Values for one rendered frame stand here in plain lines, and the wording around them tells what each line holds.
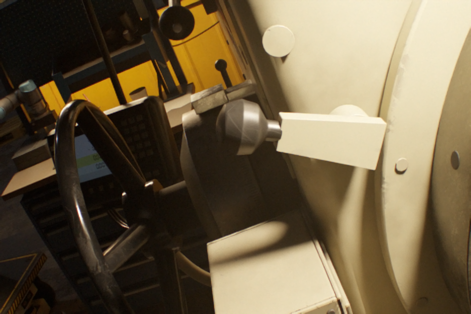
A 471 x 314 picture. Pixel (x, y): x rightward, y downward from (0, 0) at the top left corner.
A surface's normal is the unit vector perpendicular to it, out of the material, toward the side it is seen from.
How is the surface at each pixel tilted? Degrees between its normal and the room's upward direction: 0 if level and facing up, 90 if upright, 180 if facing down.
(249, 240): 0
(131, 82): 90
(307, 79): 90
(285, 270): 0
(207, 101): 90
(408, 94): 90
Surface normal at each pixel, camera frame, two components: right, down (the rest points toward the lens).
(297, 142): 0.09, 0.41
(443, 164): -1.00, 0.05
